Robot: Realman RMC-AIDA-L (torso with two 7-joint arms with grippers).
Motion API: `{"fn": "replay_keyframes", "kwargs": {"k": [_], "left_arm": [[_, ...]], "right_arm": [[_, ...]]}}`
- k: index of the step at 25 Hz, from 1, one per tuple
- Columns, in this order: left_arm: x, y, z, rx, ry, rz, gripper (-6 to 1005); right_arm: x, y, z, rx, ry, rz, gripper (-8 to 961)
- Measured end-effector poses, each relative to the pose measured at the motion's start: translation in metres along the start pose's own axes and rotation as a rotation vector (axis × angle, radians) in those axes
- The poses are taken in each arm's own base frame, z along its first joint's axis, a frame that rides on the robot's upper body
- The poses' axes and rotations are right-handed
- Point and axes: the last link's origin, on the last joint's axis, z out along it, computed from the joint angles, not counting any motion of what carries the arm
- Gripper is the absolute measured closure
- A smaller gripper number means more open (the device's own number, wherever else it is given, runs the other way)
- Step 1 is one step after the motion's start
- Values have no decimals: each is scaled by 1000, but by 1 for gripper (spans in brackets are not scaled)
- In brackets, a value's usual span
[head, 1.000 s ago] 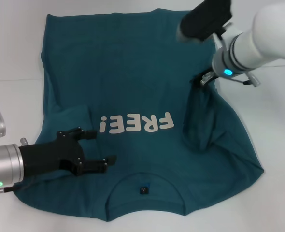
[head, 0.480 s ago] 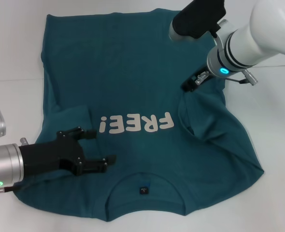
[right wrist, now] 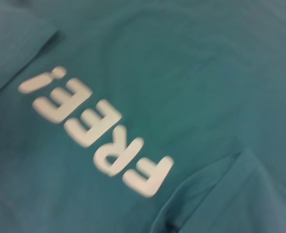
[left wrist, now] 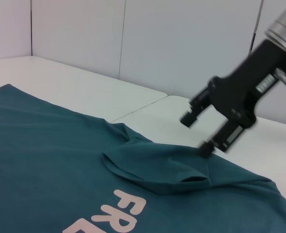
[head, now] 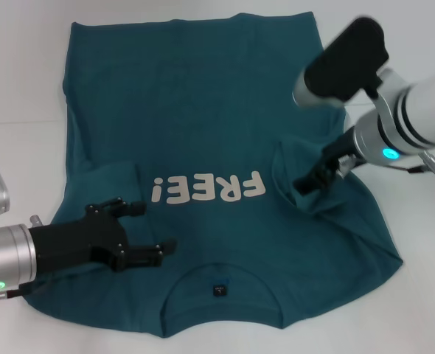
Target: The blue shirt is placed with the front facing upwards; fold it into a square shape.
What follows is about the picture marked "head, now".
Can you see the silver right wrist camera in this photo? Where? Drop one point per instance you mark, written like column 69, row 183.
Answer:
column 346, row 62

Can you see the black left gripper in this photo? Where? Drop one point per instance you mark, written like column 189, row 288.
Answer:
column 77, row 239

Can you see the teal FREE print t-shirt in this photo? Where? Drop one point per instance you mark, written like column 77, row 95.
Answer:
column 202, row 110

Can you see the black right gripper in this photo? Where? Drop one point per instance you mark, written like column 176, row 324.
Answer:
column 341, row 147

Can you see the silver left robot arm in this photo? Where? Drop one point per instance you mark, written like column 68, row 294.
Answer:
column 7, row 258

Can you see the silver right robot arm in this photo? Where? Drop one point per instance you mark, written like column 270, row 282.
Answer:
column 416, row 114

